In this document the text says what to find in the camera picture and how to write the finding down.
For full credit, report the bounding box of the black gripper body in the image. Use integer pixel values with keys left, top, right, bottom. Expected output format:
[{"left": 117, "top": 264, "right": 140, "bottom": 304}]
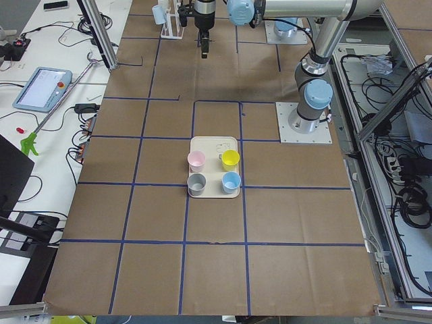
[{"left": 178, "top": 0, "right": 216, "bottom": 32}]

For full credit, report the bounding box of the light blue plastic cup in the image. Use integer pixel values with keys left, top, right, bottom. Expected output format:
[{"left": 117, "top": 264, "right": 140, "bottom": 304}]
[{"left": 152, "top": 5, "right": 166, "bottom": 25}]

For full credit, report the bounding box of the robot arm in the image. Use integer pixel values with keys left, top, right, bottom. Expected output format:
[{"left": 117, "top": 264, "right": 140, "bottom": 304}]
[
  {"left": 273, "top": 18, "right": 303, "bottom": 38},
  {"left": 226, "top": 0, "right": 382, "bottom": 134}
]

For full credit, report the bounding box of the pink plastic cup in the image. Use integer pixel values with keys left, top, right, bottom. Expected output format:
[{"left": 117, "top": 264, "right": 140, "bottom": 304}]
[{"left": 187, "top": 151, "right": 206, "bottom": 172}]

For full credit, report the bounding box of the yellow plastic cup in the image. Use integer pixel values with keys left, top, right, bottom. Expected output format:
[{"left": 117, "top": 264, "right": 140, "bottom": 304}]
[{"left": 221, "top": 150, "right": 240, "bottom": 171}]

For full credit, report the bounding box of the grey plastic cup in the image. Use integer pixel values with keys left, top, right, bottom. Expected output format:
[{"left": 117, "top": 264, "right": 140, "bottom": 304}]
[{"left": 187, "top": 173, "right": 207, "bottom": 196}]

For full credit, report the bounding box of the cream serving tray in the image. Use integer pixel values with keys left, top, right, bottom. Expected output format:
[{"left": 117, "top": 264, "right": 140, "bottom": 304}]
[{"left": 188, "top": 136, "right": 240, "bottom": 198}]

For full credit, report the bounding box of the black power adapter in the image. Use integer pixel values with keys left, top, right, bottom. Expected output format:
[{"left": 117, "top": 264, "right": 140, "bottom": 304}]
[{"left": 74, "top": 103, "right": 100, "bottom": 114}]

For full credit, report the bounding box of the blue teach pendant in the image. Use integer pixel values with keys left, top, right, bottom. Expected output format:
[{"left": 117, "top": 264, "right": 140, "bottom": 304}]
[{"left": 12, "top": 67, "right": 72, "bottom": 113}]

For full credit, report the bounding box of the black computer monitor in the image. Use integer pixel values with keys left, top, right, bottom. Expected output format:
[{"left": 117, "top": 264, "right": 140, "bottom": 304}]
[{"left": 0, "top": 136, "right": 34, "bottom": 218}]

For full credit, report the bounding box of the white wire cup rack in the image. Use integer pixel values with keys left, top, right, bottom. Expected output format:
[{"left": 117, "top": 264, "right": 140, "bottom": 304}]
[{"left": 158, "top": 0, "right": 184, "bottom": 40}]

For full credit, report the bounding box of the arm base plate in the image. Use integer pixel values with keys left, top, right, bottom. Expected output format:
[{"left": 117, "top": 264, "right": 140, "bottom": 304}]
[
  {"left": 265, "top": 20, "right": 309, "bottom": 45},
  {"left": 275, "top": 102, "right": 333, "bottom": 144}
]

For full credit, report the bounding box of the aluminium frame post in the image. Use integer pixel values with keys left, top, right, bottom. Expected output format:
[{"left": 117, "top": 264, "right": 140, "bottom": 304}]
[{"left": 77, "top": 0, "right": 118, "bottom": 70}]

